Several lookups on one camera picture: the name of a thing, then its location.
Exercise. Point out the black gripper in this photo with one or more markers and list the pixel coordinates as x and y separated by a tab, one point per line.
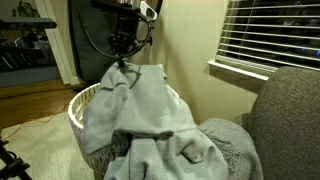
125	23

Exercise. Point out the light grey fleece blanket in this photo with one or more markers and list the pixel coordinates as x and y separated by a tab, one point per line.
143	106

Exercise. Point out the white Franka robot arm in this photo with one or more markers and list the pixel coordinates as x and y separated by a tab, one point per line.
148	11

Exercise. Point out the white woven laundry basket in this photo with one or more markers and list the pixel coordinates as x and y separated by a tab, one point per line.
77	110

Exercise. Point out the dark grey hanging bag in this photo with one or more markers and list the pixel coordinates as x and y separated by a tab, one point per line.
95	66

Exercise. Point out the white window sill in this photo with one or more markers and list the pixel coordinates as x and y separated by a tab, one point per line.
236	70

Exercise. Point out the wide white window blinds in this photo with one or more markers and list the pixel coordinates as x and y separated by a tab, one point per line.
266	36

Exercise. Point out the dark grey fringed throw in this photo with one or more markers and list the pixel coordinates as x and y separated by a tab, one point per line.
240	143

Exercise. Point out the black tripod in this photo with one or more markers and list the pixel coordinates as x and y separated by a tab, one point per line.
13	165

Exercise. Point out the grey fabric sofa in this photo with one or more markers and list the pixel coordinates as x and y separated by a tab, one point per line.
290	116

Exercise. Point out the white door frame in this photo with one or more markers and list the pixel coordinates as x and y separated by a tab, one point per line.
56	43

